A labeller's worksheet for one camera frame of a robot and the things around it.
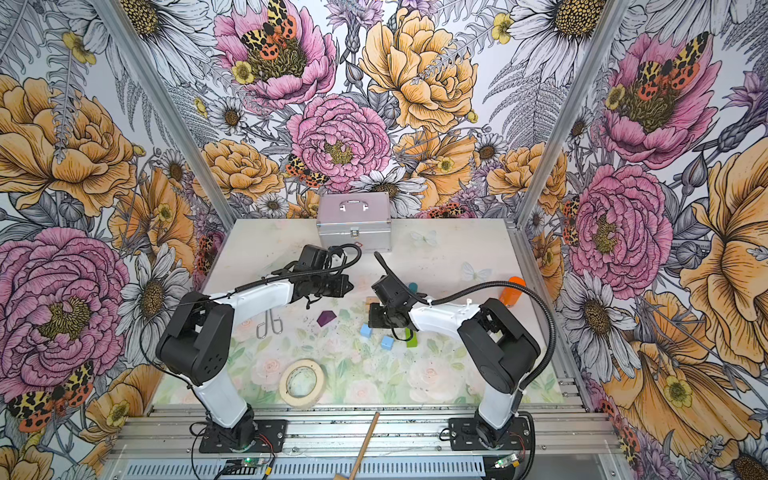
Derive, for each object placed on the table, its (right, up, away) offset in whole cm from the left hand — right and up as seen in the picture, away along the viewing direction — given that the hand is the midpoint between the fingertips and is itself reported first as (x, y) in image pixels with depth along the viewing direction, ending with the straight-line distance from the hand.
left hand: (350, 294), depth 93 cm
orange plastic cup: (+50, -1, +3) cm, 50 cm away
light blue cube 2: (+11, -13, -6) cm, 19 cm away
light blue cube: (+5, -10, -3) cm, 12 cm away
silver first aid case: (+2, +24, +10) cm, 26 cm away
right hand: (+7, -9, -3) cm, 12 cm away
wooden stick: (+9, -29, -16) cm, 34 cm away
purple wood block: (-8, -7, +1) cm, 11 cm away
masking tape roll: (-8, -25, -15) cm, 30 cm away
